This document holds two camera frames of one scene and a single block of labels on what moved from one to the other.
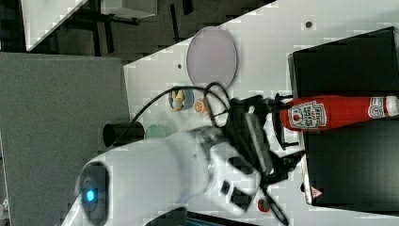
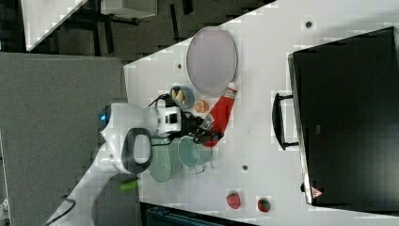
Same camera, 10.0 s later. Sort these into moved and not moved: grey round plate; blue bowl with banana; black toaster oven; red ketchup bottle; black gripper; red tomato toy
Moved: black gripper; red ketchup bottle
Not moved: black toaster oven; red tomato toy; blue bowl with banana; grey round plate
